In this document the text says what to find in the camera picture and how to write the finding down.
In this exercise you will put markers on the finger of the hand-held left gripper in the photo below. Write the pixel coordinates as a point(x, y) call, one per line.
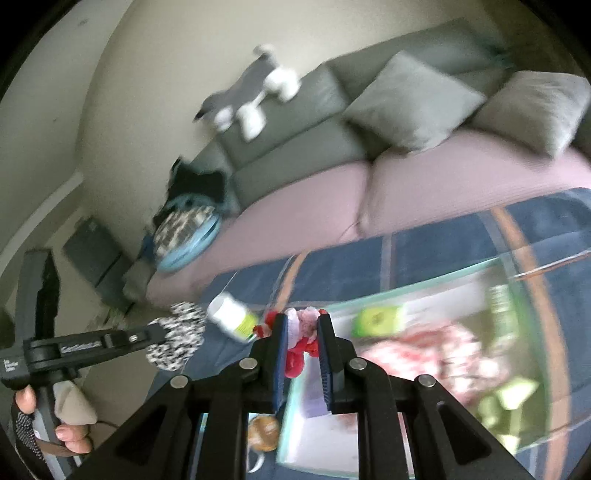
point(115, 340)

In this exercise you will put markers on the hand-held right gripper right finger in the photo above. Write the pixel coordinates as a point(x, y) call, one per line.
point(323, 369)

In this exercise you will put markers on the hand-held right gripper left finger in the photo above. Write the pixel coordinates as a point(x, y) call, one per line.
point(280, 369)

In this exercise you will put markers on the purple packet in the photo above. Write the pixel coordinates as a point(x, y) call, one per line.
point(307, 401)

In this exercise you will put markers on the black white spotted scrunchie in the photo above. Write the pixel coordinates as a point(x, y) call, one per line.
point(182, 341)

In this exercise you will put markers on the white box teal rim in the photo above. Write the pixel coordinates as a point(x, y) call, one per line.
point(438, 300)

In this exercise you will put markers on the long green tissue pack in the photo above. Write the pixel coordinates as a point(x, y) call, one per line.
point(503, 318)

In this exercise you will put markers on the light green cloth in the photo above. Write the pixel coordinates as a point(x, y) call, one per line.
point(512, 392)

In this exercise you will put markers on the person's left hand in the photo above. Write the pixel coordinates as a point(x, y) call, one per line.
point(74, 436)

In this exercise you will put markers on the white pill bottle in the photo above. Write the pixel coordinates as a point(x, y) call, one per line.
point(228, 314)

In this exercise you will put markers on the pink white knitted cloth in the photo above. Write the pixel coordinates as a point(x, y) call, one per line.
point(415, 355)

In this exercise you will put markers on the dark grey floor box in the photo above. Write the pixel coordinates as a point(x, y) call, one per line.
point(92, 249)

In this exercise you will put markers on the white ribbon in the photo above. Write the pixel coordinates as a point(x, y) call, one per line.
point(256, 461)

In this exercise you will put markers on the blue leopard print bag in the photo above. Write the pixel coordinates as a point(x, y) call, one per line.
point(182, 226)

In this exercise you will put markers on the mauve sofa seat cover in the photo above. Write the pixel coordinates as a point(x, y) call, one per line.
point(300, 207)

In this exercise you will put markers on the blue plaid blanket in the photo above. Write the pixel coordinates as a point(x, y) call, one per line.
point(438, 230)

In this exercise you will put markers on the grey sofa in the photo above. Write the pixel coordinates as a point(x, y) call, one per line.
point(286, 152)

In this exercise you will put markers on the grey cushion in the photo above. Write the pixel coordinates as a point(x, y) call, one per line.
point(411, 101)
point(531, 110)

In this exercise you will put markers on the grey white plush dog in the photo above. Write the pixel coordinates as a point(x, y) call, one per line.
point(249, 87)

